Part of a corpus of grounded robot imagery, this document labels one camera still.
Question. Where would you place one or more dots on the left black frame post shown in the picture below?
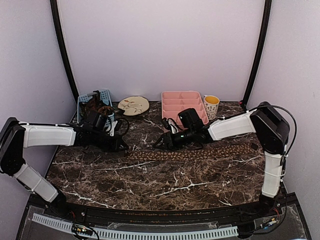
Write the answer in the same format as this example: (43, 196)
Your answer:
(62, 48)

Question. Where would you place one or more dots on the pink divided organizer tray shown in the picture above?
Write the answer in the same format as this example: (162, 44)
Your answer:
(174, 102)

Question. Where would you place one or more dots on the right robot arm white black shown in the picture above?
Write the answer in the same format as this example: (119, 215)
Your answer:
(270, 127)

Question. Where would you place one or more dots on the round floral plate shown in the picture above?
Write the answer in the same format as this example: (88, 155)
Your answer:
(134, 105)

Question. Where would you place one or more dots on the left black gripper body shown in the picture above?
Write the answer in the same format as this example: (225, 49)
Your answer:
(98, 141)

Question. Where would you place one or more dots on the grey slotted cable duct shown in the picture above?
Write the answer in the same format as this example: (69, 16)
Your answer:
(122, 231)

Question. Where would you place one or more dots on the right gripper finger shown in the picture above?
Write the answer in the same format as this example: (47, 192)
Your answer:
(160, 146)
(162, 139)

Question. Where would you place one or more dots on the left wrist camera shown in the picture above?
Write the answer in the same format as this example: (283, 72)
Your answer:
(104, 124)

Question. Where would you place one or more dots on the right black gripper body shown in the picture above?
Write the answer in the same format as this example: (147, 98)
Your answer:
(177, 143)

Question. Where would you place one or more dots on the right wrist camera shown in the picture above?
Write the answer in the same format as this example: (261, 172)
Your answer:
(170, 125)

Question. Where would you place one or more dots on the dark brown ties in basket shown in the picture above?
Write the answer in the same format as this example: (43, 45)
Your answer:
(95, 104)

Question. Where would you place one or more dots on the right black frame post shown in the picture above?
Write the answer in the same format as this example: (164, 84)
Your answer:
(258, 53)

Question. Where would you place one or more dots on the white mug yellow inside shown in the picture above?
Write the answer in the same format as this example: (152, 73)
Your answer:
(211, 105)

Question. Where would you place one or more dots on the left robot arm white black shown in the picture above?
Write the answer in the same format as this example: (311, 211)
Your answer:
(16, 136)

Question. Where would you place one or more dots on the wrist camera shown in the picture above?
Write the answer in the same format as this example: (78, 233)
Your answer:
(104, 124)
(170, 125)

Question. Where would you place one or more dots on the small green circuit board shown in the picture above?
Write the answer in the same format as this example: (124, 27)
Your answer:
(81, 230)

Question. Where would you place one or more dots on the brown floral tie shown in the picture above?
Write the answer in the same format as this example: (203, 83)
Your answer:
(201, 154)

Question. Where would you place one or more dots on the black front rail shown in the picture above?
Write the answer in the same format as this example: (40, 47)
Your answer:
(239, 214)

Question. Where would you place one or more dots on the black frame post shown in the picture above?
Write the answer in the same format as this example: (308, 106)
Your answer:
(62, 48)
(258, 53)

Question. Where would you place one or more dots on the blue perforated plastic basket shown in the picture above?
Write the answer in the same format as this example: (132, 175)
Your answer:
(102, 94)

